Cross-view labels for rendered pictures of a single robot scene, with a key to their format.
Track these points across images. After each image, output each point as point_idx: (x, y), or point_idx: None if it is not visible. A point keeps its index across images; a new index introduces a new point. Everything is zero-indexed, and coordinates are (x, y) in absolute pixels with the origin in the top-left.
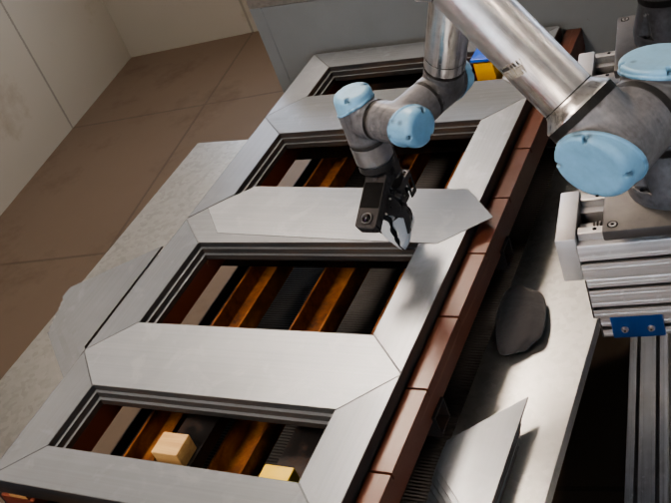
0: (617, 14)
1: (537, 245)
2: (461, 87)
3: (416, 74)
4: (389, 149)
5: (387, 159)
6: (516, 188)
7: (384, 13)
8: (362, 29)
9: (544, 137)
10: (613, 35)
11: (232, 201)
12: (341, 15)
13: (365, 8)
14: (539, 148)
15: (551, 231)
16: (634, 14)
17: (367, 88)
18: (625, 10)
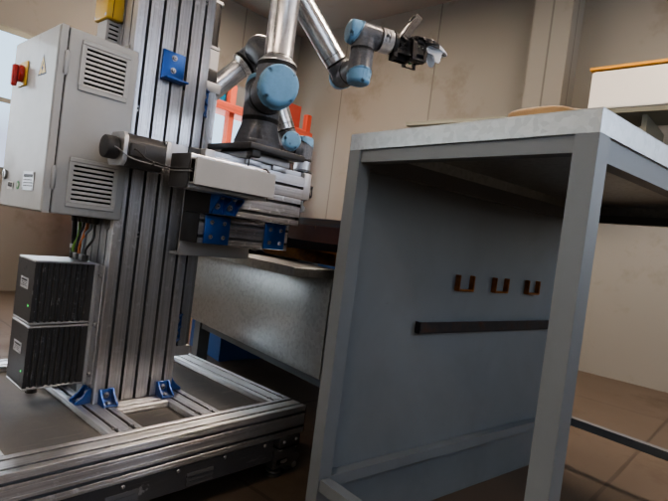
0: (407, 225)
1: (280, 258)
2: (280, 140)
3: None
4: (295, 165)
5: (293, 168)
6: (294, 227)
7: (529, 220)
8: (539, 234)
9: (330, 238)
10: (409, 246)
11: None
12: (548, 221)
13: (537, 216)
14: (322, 237)
15: (282, 259)
16: (397, 225)
17: (300, 135)
18: (402, 221)
